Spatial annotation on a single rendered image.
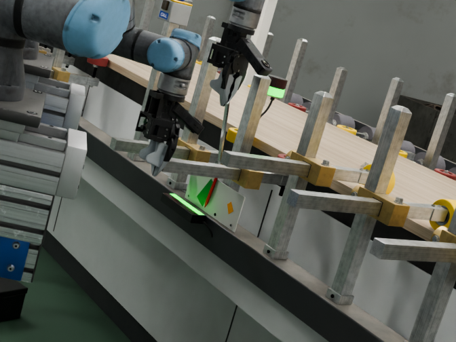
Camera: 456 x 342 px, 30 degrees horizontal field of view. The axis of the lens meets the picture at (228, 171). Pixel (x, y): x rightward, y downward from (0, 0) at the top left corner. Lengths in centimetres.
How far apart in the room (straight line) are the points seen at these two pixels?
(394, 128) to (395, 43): 773
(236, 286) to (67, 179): 93
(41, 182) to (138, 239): 166
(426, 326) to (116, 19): 89
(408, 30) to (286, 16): 137
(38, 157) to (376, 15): 820
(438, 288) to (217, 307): 106
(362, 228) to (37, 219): 77
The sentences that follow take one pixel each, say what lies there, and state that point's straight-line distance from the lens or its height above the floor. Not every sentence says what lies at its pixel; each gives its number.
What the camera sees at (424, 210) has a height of 95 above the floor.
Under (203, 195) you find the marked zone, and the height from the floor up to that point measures 74.
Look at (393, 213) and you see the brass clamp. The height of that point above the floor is 95.
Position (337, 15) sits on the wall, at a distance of 935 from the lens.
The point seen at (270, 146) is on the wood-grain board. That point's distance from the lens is 250.
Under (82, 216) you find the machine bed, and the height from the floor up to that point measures 27.
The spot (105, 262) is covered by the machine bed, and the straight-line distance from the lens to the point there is 328.
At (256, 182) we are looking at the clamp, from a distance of 225.
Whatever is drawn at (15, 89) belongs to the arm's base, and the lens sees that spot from 144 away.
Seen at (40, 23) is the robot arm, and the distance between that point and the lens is 137.
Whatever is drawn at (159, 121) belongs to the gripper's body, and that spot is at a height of 96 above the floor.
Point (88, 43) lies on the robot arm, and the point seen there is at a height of 117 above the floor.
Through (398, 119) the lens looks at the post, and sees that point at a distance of 188.
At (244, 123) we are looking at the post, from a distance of 227.
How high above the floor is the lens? 132
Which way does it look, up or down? 12 degrees down
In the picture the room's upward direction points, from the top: 16 degrees clockwise
